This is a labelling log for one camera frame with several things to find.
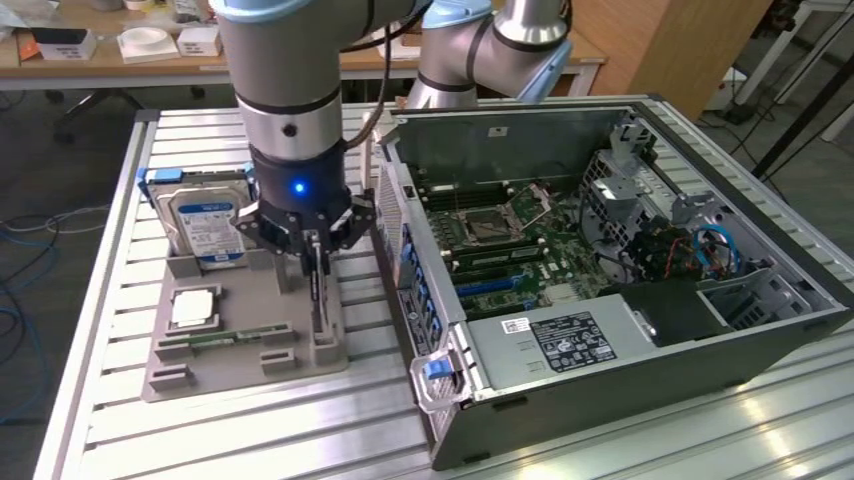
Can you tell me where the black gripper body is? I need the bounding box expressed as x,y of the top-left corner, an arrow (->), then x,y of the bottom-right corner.
250,141 -> 356,255

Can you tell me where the green GPU card black fan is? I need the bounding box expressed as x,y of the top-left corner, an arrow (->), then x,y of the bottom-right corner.
305,234 -> 340,347

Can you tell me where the grey parts rack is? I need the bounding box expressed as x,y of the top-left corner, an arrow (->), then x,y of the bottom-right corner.
142,247 -> 350,404

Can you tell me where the silver CPU chip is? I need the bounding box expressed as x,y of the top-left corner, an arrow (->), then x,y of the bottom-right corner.
170,292 -> 219,329

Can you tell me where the CPU socket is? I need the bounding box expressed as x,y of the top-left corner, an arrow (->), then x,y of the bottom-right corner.
460,205 -> 524,247

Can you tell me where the green RAM stick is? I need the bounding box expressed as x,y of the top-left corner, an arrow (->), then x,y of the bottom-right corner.
189,325 -> 281,347

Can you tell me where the blue expansion slot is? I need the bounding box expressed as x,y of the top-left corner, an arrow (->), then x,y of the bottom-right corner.
457,277 -> 521,297

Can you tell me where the silver socket cover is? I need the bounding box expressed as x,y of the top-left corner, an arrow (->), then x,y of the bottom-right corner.
510,182 -> 560,217

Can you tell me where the white paper box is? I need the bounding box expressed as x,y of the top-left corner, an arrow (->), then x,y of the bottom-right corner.
389,34 -> 429,62

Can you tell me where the square white labelled box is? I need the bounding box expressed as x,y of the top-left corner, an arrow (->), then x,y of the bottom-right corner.
177,25 -> 223,57

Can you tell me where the green motherboard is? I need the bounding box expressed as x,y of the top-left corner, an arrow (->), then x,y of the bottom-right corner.
417,169 -> 629,321

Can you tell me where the blue release latch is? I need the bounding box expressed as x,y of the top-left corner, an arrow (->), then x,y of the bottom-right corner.
424,358 -> 456,384

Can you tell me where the wooden desk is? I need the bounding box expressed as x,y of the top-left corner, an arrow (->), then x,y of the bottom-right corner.
0,0 -> 610,109

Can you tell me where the black office chair base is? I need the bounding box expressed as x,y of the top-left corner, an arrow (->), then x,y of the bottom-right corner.
45,87 -> 146,144

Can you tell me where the white square dish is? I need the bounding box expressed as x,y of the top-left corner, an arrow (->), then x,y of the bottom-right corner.
118,27 -> 181,65

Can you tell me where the silver chipset heatsink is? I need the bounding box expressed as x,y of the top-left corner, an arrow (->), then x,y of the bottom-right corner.
545,283 -> 590,303

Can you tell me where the grey power supply unit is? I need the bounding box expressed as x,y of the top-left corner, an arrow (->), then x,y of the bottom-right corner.
465,293 -> 662,396

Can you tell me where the perforated metal disk bay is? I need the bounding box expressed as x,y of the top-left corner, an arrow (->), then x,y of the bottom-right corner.
578,119 -> 736,241

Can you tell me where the wide white labelled box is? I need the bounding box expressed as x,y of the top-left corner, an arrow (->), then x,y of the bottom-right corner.
37,28 -> 101,62

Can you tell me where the black phone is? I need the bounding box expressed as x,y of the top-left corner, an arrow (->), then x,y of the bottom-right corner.
31,27 -> 90,46

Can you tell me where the black open PC case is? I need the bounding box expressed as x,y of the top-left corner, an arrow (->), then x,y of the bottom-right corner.
360,97 -> 854,471

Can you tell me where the wooden cabinet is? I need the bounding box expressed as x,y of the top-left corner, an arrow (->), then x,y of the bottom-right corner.
572,0 -> 776,121

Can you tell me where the white floor unit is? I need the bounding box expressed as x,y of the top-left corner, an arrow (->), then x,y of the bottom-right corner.
705,67 -> 751,115

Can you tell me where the grey sloped disk bay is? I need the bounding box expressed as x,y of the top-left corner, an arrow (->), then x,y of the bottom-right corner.
697,267 -> 833,334

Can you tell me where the hard disk with blue bracket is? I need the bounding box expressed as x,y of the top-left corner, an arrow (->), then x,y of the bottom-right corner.
137,160 -> 262,274

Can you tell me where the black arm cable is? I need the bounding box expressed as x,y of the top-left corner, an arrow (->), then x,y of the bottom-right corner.
337,0 -> 436,151

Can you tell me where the blue floor cable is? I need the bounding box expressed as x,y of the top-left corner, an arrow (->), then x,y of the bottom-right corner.
0,219 -> 54,426

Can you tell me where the red and black wire bundle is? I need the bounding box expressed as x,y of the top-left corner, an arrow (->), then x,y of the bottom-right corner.
660,237 -> 703,281

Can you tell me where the blue wire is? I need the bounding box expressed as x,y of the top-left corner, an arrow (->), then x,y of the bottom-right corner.
693,227 -> 744,274

